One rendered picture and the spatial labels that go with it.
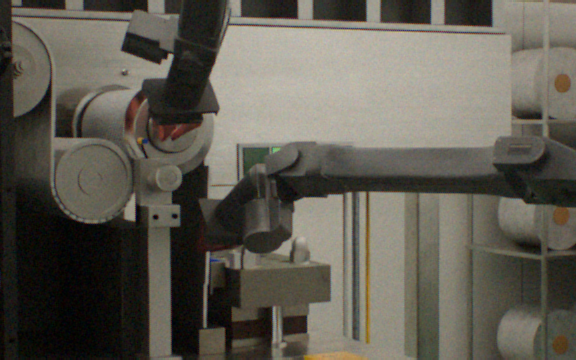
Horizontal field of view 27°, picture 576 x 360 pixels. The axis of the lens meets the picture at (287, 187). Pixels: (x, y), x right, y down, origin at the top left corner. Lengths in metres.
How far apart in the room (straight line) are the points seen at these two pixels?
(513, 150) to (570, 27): 4.25
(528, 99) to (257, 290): 3.28
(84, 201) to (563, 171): 0.71
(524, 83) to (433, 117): 2.59
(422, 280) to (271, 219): 1.00
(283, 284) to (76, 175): 0.37
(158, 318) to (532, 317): 3.46
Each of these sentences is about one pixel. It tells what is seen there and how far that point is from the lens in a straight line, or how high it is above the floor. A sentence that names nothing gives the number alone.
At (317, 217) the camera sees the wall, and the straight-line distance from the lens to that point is 4.98.
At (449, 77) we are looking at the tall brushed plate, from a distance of 2.48.
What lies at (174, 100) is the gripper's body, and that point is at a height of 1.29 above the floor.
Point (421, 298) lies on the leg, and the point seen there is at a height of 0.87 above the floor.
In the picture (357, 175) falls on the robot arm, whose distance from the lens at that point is 1.64.
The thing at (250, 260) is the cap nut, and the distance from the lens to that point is 1.87.
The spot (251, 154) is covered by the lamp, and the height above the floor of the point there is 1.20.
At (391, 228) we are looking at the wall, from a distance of 5.17.
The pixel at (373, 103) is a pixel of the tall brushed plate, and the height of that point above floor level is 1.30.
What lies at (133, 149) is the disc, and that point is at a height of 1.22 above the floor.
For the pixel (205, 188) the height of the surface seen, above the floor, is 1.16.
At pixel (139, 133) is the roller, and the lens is 1.81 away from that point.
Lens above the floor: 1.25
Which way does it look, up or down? 3 degrees down
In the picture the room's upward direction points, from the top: straight up
